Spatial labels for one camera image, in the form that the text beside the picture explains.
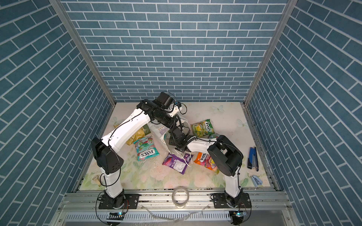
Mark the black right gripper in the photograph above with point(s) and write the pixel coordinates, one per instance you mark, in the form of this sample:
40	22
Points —
170	141

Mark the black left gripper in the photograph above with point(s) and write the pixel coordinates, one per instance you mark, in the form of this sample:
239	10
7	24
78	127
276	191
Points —
172	123

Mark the white patterned paper bag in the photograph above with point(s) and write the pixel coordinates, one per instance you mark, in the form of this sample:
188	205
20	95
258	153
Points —
161	136

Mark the yellow kettle chips bag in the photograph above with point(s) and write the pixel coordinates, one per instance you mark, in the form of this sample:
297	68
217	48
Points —
142	132

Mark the purple snack packet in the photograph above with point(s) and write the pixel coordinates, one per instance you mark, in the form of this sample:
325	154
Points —
177	163

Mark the green Fox's spring tea candy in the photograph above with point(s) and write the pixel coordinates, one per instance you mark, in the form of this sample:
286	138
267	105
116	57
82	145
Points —
203	128

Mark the orange snack packet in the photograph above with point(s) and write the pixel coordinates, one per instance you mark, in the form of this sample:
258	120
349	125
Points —
206	161

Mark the teal Fox's mint blossom candy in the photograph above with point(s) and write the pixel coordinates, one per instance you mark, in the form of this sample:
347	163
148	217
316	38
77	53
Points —
215	135

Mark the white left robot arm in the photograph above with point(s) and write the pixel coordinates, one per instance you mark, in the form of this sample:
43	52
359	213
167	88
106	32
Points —
105	150

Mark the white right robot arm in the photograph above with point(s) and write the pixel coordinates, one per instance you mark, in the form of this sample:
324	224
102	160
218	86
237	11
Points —
227	157

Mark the clear tape roll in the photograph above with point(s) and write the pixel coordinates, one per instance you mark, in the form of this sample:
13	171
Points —
180	197

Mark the blue black stapler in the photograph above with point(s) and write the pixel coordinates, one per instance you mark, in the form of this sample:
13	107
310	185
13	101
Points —
253	159

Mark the small beige spool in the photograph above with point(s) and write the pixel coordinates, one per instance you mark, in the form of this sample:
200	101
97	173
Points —
96	180

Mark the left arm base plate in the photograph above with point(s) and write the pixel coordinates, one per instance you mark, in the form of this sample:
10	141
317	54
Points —
122	201

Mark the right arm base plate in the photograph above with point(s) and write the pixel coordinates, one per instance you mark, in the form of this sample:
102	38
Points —
230	201

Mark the white cable tie strip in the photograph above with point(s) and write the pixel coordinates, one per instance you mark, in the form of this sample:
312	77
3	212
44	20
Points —
179	217

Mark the aluminium front rail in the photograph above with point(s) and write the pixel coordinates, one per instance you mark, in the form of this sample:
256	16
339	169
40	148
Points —
161	200

